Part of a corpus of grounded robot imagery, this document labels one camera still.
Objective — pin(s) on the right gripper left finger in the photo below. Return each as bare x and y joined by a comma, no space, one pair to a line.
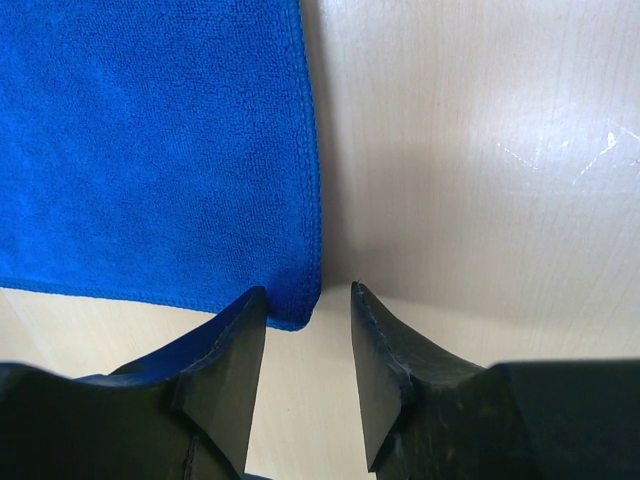
183,411

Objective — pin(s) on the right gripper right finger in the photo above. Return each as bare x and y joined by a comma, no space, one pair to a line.
429,414

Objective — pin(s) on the blue towel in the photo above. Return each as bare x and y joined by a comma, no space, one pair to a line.
162,152

